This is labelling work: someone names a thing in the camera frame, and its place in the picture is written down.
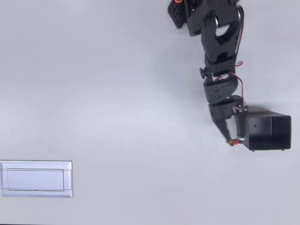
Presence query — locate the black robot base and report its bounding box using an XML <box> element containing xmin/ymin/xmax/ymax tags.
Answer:
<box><xmin>167</xmin><ymin>0</ymin><xmax>188</xmax><ymax>30</ymax></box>

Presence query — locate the black open box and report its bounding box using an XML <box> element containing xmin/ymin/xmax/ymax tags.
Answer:
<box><xmin>239</xmin><ymin>112</ymin><xmax>292</xmax><ymax>152</ymax></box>

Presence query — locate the white rectangular tray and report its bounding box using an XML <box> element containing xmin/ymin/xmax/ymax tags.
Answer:
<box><xmin>0</xmin><ymin>160</ymin><xmax>74</xmax><ymax>199</ymax></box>

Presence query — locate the red white servo cable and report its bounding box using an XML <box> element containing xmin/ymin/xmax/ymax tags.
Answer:
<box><xmin>214</xmin><ymin>6</ymin><xmax>248</xmax><ymax>111</ymax></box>

